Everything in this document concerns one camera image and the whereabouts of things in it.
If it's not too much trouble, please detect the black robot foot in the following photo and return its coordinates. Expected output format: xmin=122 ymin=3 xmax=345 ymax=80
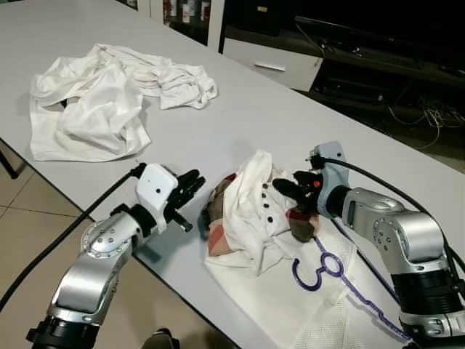
xmin=142 ymin=329 xmax=179 ymax=349

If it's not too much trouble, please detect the white polo shirt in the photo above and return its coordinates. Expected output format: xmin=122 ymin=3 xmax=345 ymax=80
xmin=202 ymin=149 xmax=419 ymax=349

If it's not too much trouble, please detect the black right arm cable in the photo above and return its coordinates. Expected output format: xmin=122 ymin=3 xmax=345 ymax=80
xmin=320 ymin=156 xmax=465 ymax=342

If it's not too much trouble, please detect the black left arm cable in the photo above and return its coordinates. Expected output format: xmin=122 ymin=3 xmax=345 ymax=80
xmin=0 ymin=164 xmax=146 ymax=313

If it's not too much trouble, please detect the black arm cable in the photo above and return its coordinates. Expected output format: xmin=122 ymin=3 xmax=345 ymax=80
xmin=0 ymin=164 xmax=146 ymax=313
xmin=320 ymin=156 xmax=465 ymax=342

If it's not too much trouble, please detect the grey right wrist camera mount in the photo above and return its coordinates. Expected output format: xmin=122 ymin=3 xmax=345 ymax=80
xmin=308 ymin=141 xmax=348 ymax=191

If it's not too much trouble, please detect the white glass door cabinet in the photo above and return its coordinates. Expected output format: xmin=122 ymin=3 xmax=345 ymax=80
xmin=113 ymin=0 xmax=227 ymax=50

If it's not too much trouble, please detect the black set-top box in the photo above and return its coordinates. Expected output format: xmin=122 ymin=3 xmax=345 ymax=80
xmin=320 ymin=76 xmax=386 ymax=103

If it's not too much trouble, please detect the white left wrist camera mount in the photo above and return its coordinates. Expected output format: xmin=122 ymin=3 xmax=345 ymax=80
xmin=135 ymin=163 xmax=180 ymax=213

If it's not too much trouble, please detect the blue plastic hanger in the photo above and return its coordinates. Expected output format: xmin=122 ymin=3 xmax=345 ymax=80
xmin=292 ymin=233 xmax=411 ymax=342

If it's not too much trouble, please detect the white drawer TV bench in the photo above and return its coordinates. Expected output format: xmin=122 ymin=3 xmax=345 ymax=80
xmin=218 ymin=15 xmax=465 ymax=121

